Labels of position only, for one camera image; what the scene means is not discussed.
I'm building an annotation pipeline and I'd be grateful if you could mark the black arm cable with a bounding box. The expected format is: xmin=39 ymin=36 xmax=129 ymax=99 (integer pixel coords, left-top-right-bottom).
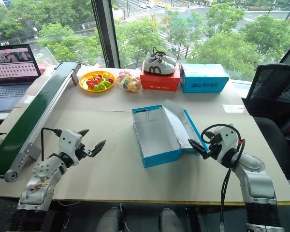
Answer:
xmin=200 ymin=123 xmax=246 ymax=232
xmin=40 ymin=127 xmax=63 ymax=162

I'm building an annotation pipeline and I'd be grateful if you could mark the yellow plate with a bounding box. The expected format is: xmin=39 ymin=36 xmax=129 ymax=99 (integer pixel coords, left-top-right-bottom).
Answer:
xmin=79 ymin=70 xmax=116 ymax=93

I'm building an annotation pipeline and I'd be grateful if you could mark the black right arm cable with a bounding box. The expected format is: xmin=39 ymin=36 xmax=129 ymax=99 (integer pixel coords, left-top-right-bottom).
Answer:
xmin=200 ymin=123 xmax=246 ymax=232

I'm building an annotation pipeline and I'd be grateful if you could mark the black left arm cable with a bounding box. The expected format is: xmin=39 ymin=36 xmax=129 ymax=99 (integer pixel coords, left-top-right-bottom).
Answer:
xmin=40 ymin=127 xmax=63 ymax=162

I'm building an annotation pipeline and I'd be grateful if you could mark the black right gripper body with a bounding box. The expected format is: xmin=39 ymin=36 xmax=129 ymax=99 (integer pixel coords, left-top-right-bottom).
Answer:
xmin=203 ymin=132 xmax=223 ymax=160

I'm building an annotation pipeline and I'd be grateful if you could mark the dark rounded shape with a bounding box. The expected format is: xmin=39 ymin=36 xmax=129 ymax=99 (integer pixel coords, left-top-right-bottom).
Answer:
xmin=100 ymin=207 xmax=123 ymax=232

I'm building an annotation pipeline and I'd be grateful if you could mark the grey laptop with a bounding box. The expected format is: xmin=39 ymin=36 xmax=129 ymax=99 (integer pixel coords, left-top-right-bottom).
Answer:
xmin=0 ymin=43 xmax=42 ymax=113

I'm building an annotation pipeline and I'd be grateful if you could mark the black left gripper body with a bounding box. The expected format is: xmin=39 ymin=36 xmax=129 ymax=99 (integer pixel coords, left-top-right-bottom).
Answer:
xmin=73 ymin=142 xmax=93 ymax=162

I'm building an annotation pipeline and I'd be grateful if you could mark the dark window frame pillar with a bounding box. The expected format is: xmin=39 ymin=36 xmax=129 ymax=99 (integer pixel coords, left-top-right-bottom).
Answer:
xmin=90 ymin=0 xmax=122 ymax=69

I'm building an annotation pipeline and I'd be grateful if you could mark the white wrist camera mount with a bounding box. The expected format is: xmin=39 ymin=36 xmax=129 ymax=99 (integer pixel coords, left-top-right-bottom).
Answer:
xmin=58 ymin=129 xmax=85 ymax=167
xmin=213 ymin=125 xmax=243 ymax=168

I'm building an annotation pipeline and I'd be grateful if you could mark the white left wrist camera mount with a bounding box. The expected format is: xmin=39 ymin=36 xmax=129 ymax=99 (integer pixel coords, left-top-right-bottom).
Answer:
xmin=58 ymin=129 xmax=85 ymax=167

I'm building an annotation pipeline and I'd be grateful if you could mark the green conveyor belt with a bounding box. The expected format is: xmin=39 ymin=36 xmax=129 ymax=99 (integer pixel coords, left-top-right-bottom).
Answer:
xmin=0 ymin=60 xmax=82 ymax=183

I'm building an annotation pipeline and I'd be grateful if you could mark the clear bag of toy fruit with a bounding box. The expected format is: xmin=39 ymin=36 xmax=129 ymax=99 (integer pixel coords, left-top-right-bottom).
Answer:
xmin=116 ymin=69 xmax=144 ymax=93

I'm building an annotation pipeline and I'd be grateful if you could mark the white paper label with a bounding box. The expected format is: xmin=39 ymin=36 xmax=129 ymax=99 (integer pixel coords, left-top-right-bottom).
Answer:
xmin=222 ymin=104 xmax=248 ymax=114

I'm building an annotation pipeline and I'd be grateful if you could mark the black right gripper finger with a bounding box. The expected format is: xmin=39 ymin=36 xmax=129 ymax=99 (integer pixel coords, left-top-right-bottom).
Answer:
xmin=188 ymin=138 xmax=208 ymax=160

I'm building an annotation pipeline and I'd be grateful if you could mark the red shoe box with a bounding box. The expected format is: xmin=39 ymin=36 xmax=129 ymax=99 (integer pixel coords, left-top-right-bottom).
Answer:
xmin=140 ymin=60 xmax=181 ymax=93

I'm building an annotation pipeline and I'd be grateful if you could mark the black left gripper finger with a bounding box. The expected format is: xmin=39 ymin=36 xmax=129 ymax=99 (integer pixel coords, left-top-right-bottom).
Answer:
xmin=89 ymin=139 xmax=107 ymax=158
xmin=77 ymin=129 xmax=90 ymax=140

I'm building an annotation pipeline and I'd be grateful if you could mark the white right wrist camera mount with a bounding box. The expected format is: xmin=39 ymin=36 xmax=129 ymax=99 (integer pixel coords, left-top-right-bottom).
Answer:
xmin=213 ymin=125 xmax=243 ymax=168

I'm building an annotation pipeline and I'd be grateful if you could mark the blue shoe box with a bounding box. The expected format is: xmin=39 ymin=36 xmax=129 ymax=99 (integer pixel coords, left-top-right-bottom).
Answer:
xmin=131 ymin=99 xmax=210 ymax=169

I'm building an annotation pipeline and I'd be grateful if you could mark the black mesh office chair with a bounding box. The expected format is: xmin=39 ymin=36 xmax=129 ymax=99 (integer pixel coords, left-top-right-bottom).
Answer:
xmin=241 ymin=62 xmax=290 ymax=181

